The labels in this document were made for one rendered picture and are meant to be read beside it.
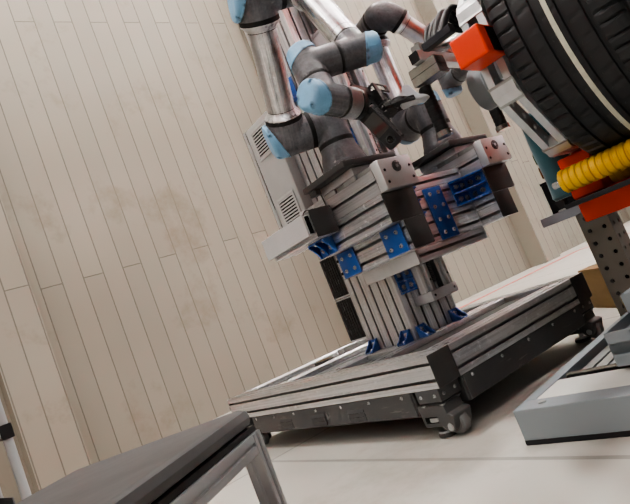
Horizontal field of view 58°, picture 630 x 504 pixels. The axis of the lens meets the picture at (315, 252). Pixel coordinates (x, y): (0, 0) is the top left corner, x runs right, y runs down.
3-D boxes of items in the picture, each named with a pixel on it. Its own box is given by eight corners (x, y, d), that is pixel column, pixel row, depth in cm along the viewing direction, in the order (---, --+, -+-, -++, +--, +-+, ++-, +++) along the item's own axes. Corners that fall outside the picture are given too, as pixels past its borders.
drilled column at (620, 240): (655, 319, 189) (602, 204, 193) (625, 326, 196) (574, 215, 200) (663, 311, 196) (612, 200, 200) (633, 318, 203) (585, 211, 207)
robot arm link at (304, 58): (326, 54, 140) (344, 86, 135) (284, 67, 138) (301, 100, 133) (327, 29, 132) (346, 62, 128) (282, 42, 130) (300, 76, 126)
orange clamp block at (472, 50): (508, 53, 126) (489, 51, 120) (479, 72, 132) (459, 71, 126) (496, 25, 127) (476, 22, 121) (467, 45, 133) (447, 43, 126)
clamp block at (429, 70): (440, 70, 147) (432, 52, 147) (414, 89, 153) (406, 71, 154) (450, 70, 150) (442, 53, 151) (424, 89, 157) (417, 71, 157)
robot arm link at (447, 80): (457, 87, 226) (446, 63, 227) (442, 101, 236) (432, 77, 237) (472, 84, 229) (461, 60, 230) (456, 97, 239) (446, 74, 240)
